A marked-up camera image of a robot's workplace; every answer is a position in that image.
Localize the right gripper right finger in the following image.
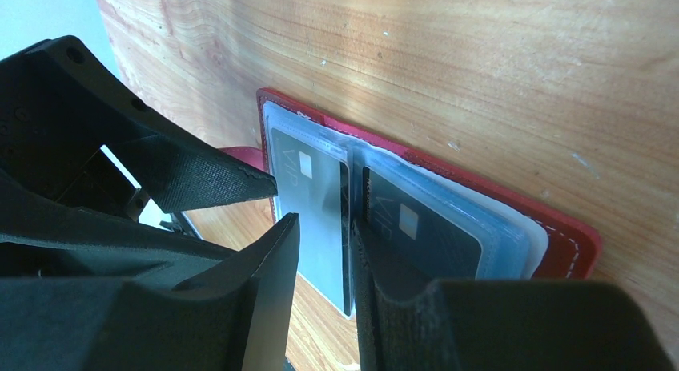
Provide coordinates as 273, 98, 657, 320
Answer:
350, 220, 673, 370

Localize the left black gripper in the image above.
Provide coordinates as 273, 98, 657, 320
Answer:
1, 35, 278, 292

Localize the red leather card holder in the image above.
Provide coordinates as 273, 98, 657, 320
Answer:
219, 87, 603, 280

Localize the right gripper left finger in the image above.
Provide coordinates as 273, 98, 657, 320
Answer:
1, 214, 299, 370

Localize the grey VIP credit card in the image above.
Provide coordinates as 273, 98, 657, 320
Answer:
269, 127, 353, 317

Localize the dark VIP credit card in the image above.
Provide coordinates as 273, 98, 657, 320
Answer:
362, 167, 482, 279

